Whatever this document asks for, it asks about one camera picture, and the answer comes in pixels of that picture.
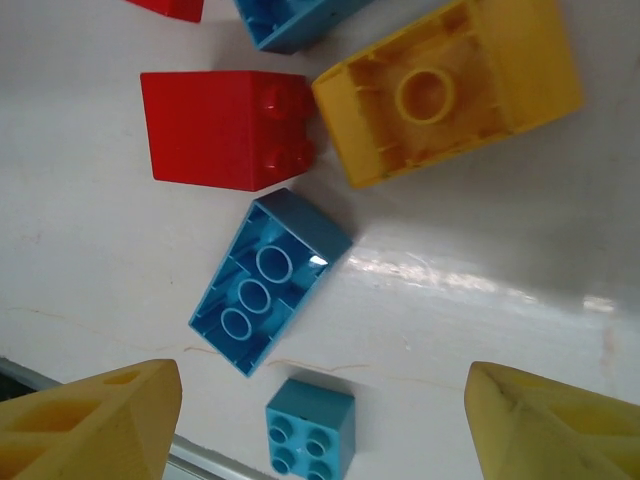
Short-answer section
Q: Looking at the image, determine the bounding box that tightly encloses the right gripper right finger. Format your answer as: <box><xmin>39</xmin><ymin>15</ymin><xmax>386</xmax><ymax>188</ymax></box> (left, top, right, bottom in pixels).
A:
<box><xmin>464</xmin><ymin>360</ymin><xmax>640</xmax><ymax>480</ymax></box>

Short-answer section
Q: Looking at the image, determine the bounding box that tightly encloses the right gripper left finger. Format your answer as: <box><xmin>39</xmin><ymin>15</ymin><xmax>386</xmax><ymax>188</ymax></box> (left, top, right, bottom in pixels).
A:
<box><xmin>0</xmin><ymin>358</ymin><xmax>182</xmax><ymax>480</ymax></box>

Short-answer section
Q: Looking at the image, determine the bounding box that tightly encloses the long blue lego brick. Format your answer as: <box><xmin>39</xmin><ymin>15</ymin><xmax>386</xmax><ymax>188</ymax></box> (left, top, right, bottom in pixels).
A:
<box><xmin>188</xmin><ymin>187</ymin><xmax>354</xmax><ymax>379</ymax></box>
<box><xmin>232</xmin><ymin>0</ymin><xmax>376</xmax><ymax>54</ymax></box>

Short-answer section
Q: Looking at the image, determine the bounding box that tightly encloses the small blue lego brick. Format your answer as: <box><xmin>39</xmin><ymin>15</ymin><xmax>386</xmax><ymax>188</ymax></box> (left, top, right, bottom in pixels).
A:
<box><xmin>264</xmin><ymin>377</ymin><xmax>357</xmax><ymax>480</ymax></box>

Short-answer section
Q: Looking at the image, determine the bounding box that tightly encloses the red lego brick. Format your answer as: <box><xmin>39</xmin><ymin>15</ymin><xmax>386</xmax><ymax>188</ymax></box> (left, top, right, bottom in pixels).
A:
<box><xmin>139</xmin><ymin>70</ymin><xmax>316</xmax><ymax>194</ymax></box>
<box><xmin>124</xmin><ymin>0</ymin><xmax>206</xmax><ymax>24</ymax></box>

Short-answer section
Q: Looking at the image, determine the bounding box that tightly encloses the yellow lego brick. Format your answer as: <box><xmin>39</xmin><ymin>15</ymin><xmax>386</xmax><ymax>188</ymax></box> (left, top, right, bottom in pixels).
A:
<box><xmin>310</xmin><ymin>0</ymin><xmax>586</xmax><ymax>190</ymax></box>

